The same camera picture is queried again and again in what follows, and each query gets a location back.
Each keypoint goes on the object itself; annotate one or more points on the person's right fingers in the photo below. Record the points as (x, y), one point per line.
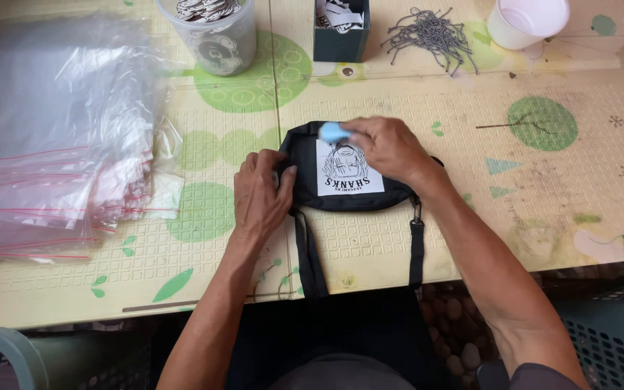
(361, 135)

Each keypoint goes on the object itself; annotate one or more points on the small light blue tool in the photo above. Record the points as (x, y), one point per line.
(333, 131)

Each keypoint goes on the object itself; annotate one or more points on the grey green plastic basket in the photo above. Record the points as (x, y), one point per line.
(46, 360)

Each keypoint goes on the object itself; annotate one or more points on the dark teal cardboard box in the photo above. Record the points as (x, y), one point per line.
(340, 46)

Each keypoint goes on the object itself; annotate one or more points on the stack of clear zip bags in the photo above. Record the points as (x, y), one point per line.
(46, 135)

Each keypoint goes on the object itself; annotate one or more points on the pile of white paper labels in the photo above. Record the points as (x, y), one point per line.
(339, 15)

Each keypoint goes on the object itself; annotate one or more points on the person's black trousers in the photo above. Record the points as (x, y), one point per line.
(344, 325)

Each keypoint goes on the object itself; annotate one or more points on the clear plastic tub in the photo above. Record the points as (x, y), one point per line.
(220, 49)

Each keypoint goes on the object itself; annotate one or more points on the white plastic cup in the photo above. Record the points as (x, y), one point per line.
(523, 21)

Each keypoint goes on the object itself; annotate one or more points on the pile of printed round tags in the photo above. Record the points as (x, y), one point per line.
(206, 8)

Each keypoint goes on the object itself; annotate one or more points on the teal plastic basket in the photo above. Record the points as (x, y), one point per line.
(610, 341)

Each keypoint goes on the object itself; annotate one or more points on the black sling bag white print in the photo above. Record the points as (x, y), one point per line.
(307, 187)

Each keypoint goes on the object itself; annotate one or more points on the person's left hand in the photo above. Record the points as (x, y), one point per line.
(258, 200)

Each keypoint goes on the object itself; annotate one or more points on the yellow green patterned table cover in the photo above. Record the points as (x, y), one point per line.
(474, 216)

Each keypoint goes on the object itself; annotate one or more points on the person's right hand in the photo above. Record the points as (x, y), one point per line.
(393, 151)

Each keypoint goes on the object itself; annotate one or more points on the person's grey shirt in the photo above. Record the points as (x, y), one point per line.
(344, 375)

